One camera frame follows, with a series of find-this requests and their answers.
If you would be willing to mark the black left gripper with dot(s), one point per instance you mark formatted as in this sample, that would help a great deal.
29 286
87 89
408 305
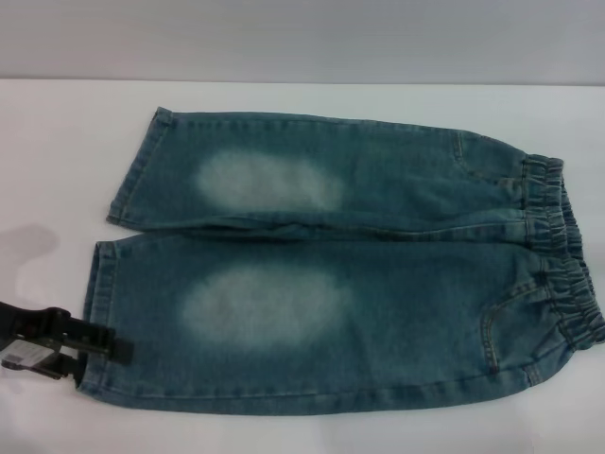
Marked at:
33 321

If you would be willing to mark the blue denim shorts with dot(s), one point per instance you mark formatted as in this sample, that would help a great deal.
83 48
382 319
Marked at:
387 302

